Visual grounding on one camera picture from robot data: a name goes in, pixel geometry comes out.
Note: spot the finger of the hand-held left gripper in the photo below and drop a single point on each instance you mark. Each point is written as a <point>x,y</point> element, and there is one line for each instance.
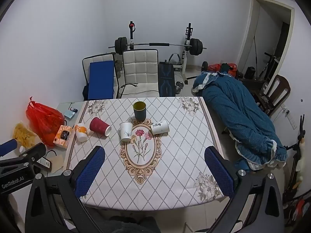
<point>34,151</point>
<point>7,148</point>

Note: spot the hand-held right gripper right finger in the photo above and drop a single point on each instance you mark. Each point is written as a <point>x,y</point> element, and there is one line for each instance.
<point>220,174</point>

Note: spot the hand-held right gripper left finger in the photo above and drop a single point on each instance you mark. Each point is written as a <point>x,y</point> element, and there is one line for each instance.
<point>89,172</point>

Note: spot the white and orange cup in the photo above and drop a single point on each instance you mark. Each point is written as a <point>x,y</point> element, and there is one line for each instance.
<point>81,133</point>

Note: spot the red ribbed paper cup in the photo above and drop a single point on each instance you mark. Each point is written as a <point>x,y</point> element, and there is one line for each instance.
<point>99,127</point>

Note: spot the plain white paper cup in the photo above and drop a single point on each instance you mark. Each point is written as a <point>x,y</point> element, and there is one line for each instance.
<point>126,132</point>

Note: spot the white paper cup black print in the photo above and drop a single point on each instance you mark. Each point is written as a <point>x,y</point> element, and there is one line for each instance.
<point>160,127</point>

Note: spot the dark green cup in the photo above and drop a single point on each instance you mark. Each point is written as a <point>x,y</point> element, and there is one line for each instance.
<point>139,112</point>

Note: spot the white card device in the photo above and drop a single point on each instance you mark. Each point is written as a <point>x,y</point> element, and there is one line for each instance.
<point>45,163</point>

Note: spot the yellow plastic bag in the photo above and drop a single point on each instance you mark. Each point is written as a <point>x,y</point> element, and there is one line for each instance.
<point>23,134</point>

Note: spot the beige paper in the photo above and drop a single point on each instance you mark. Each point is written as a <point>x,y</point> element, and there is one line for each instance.
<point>57,163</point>

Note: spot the red plastic bag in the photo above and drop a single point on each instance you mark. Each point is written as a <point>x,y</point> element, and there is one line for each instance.
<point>45,123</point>

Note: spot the orange box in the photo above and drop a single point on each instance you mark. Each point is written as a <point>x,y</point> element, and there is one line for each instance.
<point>63,137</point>

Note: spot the floral diamond pattern tablecloth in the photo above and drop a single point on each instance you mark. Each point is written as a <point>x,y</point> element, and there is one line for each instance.
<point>175,150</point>

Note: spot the light blue box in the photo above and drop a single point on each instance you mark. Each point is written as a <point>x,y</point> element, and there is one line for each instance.
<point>70,114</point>

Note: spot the teal quilt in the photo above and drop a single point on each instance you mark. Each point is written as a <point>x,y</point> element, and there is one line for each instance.
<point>238,116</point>

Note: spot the black tripod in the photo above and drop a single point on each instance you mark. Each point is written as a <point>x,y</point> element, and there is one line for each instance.
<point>300,136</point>

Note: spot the blue mat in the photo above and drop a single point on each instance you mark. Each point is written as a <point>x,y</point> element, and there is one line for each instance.
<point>101,80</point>

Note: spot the metal dumbbell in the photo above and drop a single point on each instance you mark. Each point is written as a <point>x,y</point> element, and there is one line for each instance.
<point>179,87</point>

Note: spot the dark wooden chair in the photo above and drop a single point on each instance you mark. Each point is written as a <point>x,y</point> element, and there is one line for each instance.
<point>279,87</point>

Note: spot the black bench pad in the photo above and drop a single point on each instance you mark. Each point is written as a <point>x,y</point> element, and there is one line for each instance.
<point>166,80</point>

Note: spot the white padded chair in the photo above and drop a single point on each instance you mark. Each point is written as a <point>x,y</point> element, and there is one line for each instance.
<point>141,72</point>
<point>99,57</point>

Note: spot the white barbell rack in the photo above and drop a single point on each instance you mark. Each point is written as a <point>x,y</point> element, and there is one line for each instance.
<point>187,53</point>

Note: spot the barbell with black plates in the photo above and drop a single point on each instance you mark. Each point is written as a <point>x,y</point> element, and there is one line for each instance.
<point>195,46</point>

